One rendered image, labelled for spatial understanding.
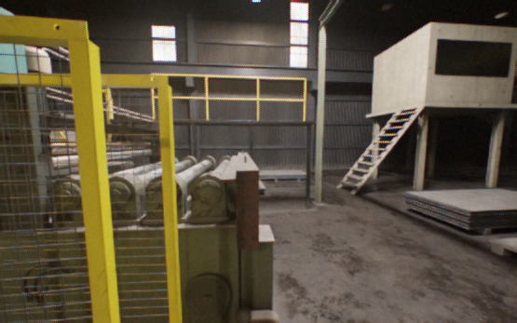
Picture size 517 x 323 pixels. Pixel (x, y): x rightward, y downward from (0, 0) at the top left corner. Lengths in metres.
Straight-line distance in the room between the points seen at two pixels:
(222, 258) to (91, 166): 1.23
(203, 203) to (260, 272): 0.72
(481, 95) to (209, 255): 8.98
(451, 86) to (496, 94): 1.59
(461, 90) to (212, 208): 8.28
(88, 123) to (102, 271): 0.44
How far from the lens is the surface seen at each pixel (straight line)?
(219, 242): 1.66
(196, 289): 1.84
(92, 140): 0.72
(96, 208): 0.75
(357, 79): 11.89
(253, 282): 1.84
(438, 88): 8.24
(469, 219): 4.78
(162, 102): 1.09
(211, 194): 1.54
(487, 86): 9.55
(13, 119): 2.08
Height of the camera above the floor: 1.52
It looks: 6 degrees down
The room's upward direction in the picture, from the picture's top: straight up
